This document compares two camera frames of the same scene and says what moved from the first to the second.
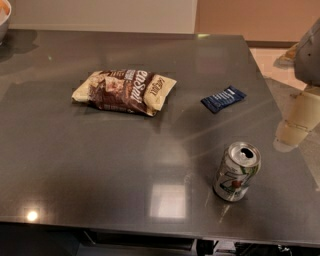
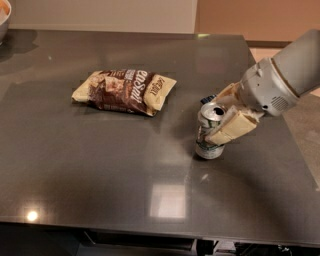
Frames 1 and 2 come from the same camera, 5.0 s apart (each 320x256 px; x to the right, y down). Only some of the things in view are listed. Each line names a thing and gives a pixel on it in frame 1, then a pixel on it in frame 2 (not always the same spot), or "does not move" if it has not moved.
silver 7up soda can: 236,169 -> 209,118
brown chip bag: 127,90 does not move
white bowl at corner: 5,13 does not move
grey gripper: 308,58 -> 266,87
